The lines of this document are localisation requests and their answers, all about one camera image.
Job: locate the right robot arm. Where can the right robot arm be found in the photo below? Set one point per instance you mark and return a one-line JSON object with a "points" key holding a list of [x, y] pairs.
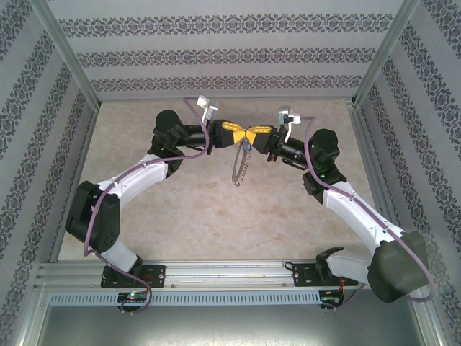
{"points": [[353, 212]]}

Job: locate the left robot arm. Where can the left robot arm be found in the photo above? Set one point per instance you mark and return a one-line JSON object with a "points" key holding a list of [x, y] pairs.
{"points": [[137, 176]]}

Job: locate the right circuit board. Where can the right circuit board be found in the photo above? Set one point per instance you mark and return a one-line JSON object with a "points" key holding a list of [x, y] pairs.
{"points": [[331, 299]]}

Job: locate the circuit board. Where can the circuit board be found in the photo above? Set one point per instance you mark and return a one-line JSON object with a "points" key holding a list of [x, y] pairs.
{"points": [[331, 299], [133, 296]]}

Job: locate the left circuit board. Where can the left circuit board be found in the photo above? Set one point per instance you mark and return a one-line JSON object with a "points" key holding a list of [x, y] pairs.
{"points": [[133, 296]]}

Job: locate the grey metal sheet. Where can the grey metal sheet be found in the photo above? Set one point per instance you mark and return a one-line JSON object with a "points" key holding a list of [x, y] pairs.
{"points": [[230, 324]]}

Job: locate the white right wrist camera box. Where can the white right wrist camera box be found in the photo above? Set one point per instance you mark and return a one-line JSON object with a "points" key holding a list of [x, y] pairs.
{"points": [[286, 115]]}

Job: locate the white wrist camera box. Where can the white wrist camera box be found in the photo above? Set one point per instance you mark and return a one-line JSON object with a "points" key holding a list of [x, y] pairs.
{"points": [[286, 115], [208, 108]]}

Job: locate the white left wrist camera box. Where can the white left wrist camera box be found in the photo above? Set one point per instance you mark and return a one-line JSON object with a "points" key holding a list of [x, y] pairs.
{"points": [[208, 108]]}

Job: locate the aluminium back rail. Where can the aluminium back rail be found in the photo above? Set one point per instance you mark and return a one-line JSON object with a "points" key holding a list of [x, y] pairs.
{"points": [[144, 98]]}

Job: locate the aluminium right side rail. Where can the aluminium right side rail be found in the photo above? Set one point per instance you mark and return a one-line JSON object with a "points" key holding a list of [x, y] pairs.
{"points": [[358, 122]]}

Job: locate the aluminium left side rail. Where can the aluminium left side rail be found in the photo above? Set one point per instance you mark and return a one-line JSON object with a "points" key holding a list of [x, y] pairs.
{"points": [[86, 140]]}

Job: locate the aluminium right frame post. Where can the aluminium right frame post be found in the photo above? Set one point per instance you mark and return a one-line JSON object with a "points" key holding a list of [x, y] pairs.
{"points": [[389, 47]]}

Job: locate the aluminium frame post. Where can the aluminium frame post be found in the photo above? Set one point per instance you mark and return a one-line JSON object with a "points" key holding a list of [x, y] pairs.
{"points": [[61, 47], [389, 47]]}

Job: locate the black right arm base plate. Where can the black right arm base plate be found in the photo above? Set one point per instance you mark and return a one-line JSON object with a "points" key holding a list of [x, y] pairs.
{"points": [[302, 275]]}

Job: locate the aluminium mounting rail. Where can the aluminium mounting rail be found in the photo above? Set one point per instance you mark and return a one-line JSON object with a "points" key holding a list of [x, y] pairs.
{"points": [[230, 274]]}

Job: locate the aluminium left frame post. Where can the aluminium left frame post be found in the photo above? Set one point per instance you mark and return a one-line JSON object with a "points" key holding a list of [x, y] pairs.
{"points": [[61, 47]]}

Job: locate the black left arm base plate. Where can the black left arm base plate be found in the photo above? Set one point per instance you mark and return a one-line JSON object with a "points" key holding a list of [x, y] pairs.
{"points": [[155, 275]]}

